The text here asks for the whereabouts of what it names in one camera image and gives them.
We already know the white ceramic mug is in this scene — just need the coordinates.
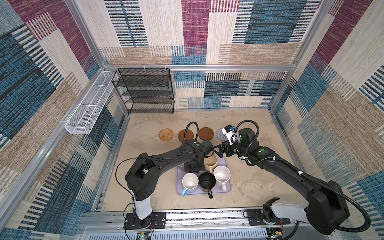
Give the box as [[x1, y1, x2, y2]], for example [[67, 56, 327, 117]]
[[214, 166, 231, 192]]

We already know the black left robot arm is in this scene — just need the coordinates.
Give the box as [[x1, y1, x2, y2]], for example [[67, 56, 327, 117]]
[[125, 140, 213, 221]]

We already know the beige ceramic mug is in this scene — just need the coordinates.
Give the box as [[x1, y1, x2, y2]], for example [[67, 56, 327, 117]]
[[204, 155, 218, 174]]

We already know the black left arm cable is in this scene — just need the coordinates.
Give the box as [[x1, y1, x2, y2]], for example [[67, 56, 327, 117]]
[[177, 121, 200, 157]]

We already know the black wire mesh shelf rack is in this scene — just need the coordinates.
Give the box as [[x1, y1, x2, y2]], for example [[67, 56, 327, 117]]
[[112, 68, 175, 114]]

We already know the black ceramic mug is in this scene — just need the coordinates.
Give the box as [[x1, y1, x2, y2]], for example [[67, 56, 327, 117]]
[[199, 172, 216, 199]]

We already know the light blue handled mug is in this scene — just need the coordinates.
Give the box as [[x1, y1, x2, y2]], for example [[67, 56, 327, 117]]
[[181, 173, 199, 197]]

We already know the white wire mesh wall basket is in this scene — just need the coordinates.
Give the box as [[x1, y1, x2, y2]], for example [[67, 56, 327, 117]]
[[65, 72, 115, 135]]

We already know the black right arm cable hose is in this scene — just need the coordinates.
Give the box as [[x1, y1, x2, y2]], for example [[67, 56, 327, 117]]
[[296, 170, 372, 233]]

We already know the tan wicker round coaster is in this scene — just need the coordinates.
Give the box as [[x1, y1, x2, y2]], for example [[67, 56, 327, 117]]
[[158, 128, 174, 142]]

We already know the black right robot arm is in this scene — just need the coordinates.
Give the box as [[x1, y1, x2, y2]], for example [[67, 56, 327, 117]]
[[217, 125, 350, 235]]

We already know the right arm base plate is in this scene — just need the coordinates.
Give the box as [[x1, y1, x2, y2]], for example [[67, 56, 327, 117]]
[[243, 209, 291, 226]]

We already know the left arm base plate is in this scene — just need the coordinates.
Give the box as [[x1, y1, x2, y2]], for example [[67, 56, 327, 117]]
[[123, 212, 167, 230]]

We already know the brown wooden round coaster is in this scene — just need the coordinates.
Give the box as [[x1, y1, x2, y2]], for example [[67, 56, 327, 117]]
[[199, 127, 214, 141]]

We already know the aluminium front rail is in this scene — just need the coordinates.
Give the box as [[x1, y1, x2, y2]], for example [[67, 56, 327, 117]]
[[75, 207, 335, 240]]

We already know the blue-grey woven round coaster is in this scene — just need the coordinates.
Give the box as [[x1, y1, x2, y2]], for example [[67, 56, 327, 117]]
[[216, 129, 228, 142]]

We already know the lavender plastic tray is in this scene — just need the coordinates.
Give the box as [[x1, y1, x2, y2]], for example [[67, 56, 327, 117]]
[[175, 155, 232, 196]]

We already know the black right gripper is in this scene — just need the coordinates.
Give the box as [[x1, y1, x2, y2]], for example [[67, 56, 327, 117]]
[[212, 139, 249, 159]]

